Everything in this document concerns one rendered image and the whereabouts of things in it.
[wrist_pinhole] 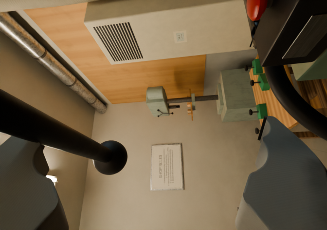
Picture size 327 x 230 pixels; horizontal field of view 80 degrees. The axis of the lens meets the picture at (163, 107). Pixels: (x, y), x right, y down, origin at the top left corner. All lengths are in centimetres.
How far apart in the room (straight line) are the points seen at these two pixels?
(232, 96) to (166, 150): 130
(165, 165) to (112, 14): 210
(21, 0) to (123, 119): 210
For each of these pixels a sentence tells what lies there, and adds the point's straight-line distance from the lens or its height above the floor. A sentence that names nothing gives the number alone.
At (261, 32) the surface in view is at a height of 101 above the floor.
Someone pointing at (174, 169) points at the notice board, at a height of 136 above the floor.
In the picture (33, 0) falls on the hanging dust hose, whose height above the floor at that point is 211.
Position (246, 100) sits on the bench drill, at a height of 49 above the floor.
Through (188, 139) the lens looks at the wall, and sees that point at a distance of 299.
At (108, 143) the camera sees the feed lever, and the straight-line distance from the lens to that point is 21.
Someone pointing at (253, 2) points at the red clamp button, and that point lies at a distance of 19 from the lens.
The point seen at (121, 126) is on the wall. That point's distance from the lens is 327.
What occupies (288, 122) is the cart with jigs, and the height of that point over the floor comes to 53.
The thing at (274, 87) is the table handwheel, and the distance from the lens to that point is 35.
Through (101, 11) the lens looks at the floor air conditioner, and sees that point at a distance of 165.
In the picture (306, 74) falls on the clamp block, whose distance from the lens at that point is 26.
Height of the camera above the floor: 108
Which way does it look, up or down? 8 degrees up
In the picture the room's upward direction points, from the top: 94 degrees counter-clockwise
